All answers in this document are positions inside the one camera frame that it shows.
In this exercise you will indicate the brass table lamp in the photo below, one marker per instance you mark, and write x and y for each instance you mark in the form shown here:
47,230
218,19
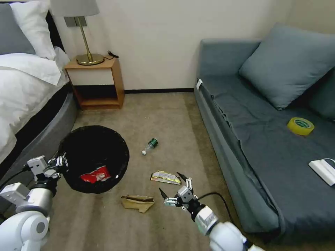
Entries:
83,34

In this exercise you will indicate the black headboard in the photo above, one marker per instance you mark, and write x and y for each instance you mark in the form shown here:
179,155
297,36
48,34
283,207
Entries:
55,31

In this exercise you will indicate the grey pillow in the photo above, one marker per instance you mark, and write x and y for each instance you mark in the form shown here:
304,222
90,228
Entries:
13,34

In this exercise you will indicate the wooden nightstand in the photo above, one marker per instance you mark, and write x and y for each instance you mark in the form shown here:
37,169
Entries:
96,81

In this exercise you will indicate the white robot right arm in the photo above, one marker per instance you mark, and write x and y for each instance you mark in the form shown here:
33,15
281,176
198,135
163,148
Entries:
225,235

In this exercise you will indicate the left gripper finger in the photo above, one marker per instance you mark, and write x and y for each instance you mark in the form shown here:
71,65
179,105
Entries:
53,173
58,160

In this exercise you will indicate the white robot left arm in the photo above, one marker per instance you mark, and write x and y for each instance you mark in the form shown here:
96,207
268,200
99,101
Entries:
23,222

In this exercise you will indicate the white flat device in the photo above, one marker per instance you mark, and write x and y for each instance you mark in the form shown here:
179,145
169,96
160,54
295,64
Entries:
323,170

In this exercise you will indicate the grey bed base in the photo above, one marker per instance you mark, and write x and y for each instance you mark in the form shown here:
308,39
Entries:
42,136

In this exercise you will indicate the yellow tape roll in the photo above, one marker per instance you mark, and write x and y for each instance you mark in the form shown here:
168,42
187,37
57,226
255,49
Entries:
301,126

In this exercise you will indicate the crumpled brown paper bag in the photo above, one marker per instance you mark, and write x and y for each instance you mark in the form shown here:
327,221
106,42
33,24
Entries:
137,201

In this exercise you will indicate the black round trash bin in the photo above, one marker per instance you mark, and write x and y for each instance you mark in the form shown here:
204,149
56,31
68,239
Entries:
104,146

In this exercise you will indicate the white duvet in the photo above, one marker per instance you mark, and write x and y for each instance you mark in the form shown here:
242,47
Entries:
26,89

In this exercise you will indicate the large blue-grey cushion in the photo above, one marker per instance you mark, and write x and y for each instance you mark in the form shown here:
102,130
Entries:
285,65

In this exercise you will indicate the blue-grey sofa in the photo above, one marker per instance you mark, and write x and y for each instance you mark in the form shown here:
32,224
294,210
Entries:
261,146

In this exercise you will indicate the white sofa tag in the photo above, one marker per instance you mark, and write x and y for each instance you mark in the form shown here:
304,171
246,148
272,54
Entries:
199,84

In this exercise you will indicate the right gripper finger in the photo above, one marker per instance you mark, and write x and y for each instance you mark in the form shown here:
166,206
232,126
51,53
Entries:
189,184
170,201

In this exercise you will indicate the red snack packet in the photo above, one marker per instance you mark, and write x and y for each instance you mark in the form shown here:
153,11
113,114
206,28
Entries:
95,175

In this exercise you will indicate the white pillow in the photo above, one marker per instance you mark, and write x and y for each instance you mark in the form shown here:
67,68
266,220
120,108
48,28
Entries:
34,26

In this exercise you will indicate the small clear plastic bottle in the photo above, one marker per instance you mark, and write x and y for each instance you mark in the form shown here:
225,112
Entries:
149,147

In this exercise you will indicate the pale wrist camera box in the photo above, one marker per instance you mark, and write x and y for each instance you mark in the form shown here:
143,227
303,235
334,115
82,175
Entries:
38,164
184,194

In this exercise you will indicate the gold foil wrapper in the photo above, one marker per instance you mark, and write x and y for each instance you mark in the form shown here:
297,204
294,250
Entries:
165,177

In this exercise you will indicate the grey wall switch plate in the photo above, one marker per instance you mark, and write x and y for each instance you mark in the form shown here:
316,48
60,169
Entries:
76,21

